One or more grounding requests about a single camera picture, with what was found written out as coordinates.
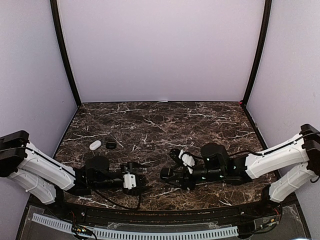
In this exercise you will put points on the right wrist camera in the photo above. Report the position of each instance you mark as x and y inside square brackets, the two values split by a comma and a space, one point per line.
[187, 160]

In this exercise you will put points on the white earbud charging case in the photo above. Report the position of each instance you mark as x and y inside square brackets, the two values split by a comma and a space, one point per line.
[95, 145]

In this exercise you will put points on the black frame post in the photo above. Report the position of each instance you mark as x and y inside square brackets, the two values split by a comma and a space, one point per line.
[258, 53]
[63, 51]

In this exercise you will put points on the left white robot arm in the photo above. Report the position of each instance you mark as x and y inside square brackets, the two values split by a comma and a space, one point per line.
[45, 178]

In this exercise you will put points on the right black frame post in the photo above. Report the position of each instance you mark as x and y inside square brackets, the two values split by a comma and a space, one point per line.
[258, 53]

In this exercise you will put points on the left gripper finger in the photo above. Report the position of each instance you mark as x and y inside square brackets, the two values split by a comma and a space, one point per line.
[129, 167]
[136, 190]

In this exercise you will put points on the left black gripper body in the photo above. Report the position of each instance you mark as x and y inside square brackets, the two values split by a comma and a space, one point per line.
[97, 185]

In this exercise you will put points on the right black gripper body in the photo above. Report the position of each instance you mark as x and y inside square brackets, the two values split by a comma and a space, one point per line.
[212, 174]

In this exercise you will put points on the black front frame rail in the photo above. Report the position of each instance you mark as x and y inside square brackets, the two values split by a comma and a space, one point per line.
[168, 205]

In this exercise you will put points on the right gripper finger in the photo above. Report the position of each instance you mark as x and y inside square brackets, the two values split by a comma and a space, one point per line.
[175, 156]
[184, 183]

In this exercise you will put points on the white slotted cable duct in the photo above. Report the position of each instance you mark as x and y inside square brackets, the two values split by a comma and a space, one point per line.
[108, 234]

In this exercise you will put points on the left black frame post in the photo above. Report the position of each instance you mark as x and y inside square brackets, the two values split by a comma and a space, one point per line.
[63, 51]

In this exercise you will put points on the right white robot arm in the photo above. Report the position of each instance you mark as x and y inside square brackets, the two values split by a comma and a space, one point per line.
[301, 151]

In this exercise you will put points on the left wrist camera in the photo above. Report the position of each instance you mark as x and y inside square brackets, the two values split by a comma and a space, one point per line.
[129, 181]

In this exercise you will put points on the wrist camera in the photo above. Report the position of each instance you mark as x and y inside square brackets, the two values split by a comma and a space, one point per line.
[187, 160]
[129, 181]

